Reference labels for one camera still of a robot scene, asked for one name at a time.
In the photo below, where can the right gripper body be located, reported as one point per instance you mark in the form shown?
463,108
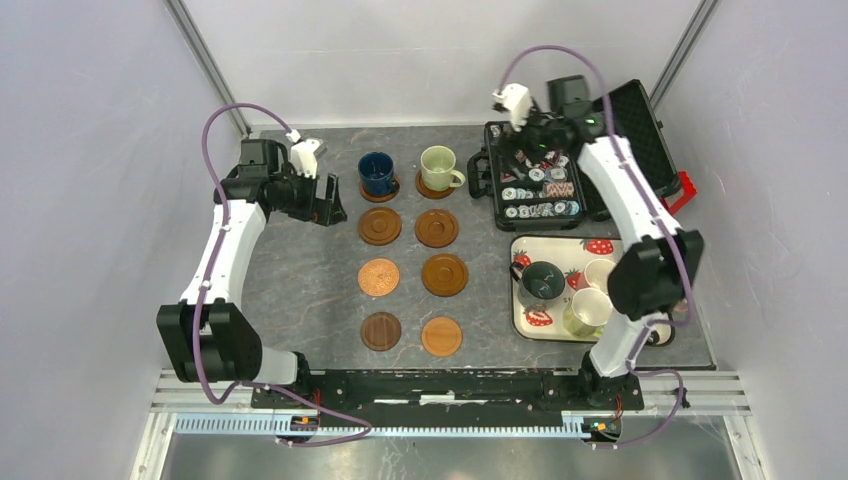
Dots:
538,137

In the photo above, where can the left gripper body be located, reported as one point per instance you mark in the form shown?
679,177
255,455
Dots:
296,196

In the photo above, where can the wooden coaster five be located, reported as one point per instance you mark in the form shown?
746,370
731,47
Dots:
379,226

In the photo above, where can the dark blue mug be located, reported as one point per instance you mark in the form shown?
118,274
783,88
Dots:
377,175

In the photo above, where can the light cork coaster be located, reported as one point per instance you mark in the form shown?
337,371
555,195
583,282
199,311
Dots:
378,277

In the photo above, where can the wooden coaster two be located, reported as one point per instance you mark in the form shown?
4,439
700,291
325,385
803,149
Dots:
429,193

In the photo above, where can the wooden coaster three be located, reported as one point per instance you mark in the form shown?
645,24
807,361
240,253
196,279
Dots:
436,228

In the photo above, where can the light green mug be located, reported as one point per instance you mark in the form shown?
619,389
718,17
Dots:
439,169

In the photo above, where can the dark walnut coaster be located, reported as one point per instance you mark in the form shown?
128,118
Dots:
380,331

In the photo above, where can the wooden coaster four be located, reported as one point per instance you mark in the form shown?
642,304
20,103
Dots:
444,275

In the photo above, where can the grey green mug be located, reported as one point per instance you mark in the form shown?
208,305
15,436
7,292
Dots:
539,284

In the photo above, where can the orange coaster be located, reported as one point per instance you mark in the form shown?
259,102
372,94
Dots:
441,336

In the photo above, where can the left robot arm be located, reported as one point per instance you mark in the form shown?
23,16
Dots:
205,334

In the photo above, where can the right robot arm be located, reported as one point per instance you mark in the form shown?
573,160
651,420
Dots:
661,258

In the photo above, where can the black poker chip case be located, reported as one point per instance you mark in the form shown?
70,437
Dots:
553,193

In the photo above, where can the peach pink mug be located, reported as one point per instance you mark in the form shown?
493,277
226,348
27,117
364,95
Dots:
596,274

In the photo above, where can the red plastic block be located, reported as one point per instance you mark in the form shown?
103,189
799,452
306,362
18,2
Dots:
687,191

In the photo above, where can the yellow green mug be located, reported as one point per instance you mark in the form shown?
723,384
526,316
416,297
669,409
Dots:
588,310

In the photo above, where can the white serving tray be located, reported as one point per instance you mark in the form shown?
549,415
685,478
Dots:
570,255

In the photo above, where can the mauve mug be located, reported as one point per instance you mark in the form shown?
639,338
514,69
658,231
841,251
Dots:
662,334

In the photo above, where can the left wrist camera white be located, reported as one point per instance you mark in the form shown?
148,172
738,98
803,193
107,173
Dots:
305,155

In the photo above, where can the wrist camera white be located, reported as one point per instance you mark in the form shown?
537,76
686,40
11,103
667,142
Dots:
305,155
515,101

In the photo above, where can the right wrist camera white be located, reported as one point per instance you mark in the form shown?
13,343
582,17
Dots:
515,101

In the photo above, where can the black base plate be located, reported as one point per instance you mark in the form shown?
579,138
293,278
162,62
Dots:
338,392

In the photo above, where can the aluminium frame rail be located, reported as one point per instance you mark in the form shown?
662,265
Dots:
709,394

